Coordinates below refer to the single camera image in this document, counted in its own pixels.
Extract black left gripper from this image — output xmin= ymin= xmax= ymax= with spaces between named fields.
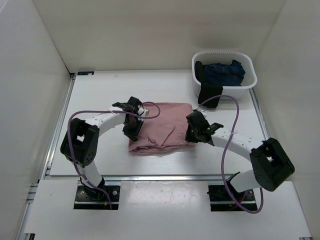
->
xmin=122 ymin=116 xmax=144 ymax=141

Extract pink trousers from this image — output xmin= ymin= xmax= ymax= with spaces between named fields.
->
xmin=128 ymin=102 xmax=196 ymax=155

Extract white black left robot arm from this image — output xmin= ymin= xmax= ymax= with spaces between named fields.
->
xmin=60 ymin=96 xmax=147 ymax=201

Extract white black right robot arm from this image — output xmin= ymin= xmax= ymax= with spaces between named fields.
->
xmin=185 ymin=110 xmax=295 ymax=200

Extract black garment over basin edge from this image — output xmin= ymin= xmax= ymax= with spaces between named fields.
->
xmin=194 ymin=61 xmax=223 ymax=109

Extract dark blue garment in basin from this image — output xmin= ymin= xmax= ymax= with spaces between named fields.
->
xmin=204 ymin=60 xmax=246 ymax=87

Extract white plastic basin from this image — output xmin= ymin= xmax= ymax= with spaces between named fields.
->
xmin=191 ymin=50 xmax=258 ymax=100

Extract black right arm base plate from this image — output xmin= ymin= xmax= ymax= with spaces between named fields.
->
xmin=207 ymin=185 xmax=258 ymax=212

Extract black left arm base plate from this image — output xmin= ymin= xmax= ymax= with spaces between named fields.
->
xmin=73 ymin=184 xmax=121 ymax=211

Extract aluminium table frame rail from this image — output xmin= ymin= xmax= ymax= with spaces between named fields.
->
xmin=20 ymin=70 xmax=311 ymax=240

